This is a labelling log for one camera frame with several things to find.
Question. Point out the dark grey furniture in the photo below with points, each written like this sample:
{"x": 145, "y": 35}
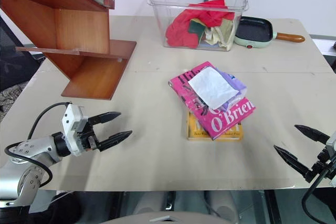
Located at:
{"x": 324, "y": 51}

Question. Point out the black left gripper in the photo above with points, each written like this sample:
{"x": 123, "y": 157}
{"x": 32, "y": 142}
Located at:
{"x": 88, "y": 133}

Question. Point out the pink book O'Brien lettering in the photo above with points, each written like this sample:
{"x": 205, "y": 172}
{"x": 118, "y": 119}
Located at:
{"x": 225, "y": 120}

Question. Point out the patterned grey fabric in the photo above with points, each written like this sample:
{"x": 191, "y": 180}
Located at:
{"x": 9, "y": 98}

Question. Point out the white cylindrical table leg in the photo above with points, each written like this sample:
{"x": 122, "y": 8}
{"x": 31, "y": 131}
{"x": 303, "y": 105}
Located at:
{"x": 223, "y": 204}

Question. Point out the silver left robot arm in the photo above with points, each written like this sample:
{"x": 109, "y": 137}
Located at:
{"x": 34, "y": 148}

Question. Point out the white cloth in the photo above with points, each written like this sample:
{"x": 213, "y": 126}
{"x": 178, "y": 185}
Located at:
{"x": 212, "y": 87}

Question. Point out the brown wooden bookshelf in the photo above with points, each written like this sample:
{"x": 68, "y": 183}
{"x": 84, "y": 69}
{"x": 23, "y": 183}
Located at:
{"x": 78, "y": 30}

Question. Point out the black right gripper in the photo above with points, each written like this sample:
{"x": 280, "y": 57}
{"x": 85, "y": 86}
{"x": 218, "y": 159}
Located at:
{"x": 322, "y": 165}

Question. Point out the mint green electric frying pan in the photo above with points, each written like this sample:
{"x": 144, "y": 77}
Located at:
{"x": 253, "y": 31}

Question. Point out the dark green cloth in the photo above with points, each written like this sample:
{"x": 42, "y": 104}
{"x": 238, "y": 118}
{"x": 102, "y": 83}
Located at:
{"x": 197, "y": 27}

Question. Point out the red cloth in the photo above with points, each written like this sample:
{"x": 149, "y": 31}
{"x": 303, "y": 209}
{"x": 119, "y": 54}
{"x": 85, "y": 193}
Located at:
{"x": 181, "y": 31}

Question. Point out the clear plastic storage bin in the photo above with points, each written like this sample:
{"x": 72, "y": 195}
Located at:
{"x": 170, "y": 3}

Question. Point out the yellow book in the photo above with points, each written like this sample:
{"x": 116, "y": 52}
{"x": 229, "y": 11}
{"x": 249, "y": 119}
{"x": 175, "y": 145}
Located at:
{"x": 195, "y": 129}

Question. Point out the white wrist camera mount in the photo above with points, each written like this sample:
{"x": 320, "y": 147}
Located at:
{"x": 70, "y": 115}
{"x": 333, "y": 144}

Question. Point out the black bracket under table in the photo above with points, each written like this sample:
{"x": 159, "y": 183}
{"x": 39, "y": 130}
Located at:
{"x": 170, "y": 200}

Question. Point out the grey rounded robot torso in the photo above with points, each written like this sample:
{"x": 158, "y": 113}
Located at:
{"x": 157, "y": 220}

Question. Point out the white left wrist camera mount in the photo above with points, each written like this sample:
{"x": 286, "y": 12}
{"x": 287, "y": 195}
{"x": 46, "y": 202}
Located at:
{"x": 70, "y": 115}

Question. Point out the purple plastic packet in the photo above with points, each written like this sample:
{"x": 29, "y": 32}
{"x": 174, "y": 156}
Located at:
{"x": 237, "y": 85}

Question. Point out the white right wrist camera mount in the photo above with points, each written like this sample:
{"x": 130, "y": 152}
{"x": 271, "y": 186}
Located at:
{"x": 333, "y": 144}

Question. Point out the cream yellow cloth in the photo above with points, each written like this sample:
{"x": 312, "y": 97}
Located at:
{"x": 221, "y": 35}

